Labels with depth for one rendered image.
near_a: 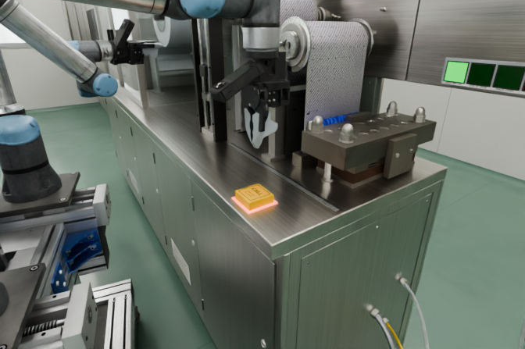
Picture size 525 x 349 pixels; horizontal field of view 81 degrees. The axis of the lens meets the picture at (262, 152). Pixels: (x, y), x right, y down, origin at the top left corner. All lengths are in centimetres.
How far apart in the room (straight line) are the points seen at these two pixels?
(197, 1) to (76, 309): 63
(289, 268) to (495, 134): 300
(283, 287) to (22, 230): 82
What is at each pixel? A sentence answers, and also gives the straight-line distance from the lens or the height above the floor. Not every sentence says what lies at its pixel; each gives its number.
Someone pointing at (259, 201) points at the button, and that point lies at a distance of 72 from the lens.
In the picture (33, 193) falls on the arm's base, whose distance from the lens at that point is 113.
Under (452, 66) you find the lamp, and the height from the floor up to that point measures 120.
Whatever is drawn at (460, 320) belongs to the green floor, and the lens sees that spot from 191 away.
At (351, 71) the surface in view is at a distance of 100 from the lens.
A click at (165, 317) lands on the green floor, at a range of 174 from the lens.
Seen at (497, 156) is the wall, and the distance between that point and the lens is 354.
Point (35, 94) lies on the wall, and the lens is 630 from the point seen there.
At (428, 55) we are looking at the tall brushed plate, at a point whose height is 122.
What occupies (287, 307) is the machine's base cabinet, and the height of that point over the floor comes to 71.
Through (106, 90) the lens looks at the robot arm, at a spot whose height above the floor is 110.
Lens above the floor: 129
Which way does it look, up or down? 22 degrees down
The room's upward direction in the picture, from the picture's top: straight up
